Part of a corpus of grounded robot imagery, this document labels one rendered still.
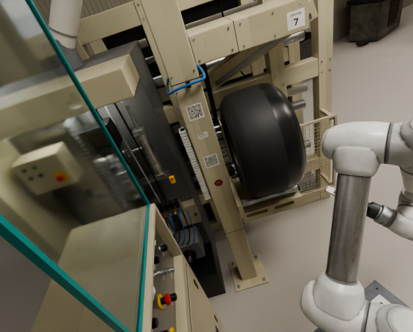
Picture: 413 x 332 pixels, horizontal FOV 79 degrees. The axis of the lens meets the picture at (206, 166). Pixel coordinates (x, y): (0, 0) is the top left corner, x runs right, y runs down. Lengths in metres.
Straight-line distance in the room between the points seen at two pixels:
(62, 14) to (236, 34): 0.80
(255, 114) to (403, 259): 1.68
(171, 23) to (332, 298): 1.15
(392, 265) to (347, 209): 1.45
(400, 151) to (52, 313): 1.19
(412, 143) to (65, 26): 1.42
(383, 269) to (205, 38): 1.98
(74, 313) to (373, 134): 1.08
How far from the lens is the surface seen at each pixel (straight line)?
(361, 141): 0.93
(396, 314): 1.05
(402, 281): 2.33
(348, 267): 1.03
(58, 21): 1.46
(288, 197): 1.54
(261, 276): 2.24
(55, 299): 1.09
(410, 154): 0.94
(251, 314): 2.15
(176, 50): 1.12
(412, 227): 1.41
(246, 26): 1.43
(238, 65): 1.59
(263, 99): 1.23
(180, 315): 1.24
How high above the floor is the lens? 1.97
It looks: 35 degrees down
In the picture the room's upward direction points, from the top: 19 degrees counter-clockwise
